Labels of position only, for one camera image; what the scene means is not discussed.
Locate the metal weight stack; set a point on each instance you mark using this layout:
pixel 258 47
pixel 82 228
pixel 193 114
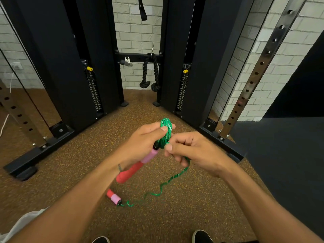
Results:
pixel 95 93
pixel 182 93

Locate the chrome perforated upright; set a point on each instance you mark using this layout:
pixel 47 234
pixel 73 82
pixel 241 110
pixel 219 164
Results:
pixel 20 116
pixel 260 65

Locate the person's black shoe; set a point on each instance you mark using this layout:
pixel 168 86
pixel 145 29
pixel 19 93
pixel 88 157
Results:
pixel 202 237
pixel 101 240

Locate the clear plastic box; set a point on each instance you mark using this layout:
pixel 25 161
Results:
pixel 22 222

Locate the person's left black shoe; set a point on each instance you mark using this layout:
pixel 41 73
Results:
pixel 101 240

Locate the white wall socket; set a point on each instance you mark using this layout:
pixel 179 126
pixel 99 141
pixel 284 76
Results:
pixel 17 66

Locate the black crossbar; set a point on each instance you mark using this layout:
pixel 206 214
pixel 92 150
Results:
pixel 138 57

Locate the person's right hand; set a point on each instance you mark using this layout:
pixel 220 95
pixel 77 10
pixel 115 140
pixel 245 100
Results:
pixel 200 154

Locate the person's right black shoe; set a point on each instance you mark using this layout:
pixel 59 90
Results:
pixel 202 237

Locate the person's left hand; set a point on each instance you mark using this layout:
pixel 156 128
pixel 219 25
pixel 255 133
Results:
pixel 139 146

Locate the person's left forearm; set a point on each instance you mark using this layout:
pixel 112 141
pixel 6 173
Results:
pixel 68 210

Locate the black steel base beam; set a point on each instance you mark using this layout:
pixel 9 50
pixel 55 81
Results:
pixel 227 148
pixel 35 155

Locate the person's right forearm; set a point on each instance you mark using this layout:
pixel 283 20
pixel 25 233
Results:
pixel 268 210

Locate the black weight machine tower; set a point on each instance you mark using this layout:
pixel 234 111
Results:
pixel 217 58
pixel 50 58

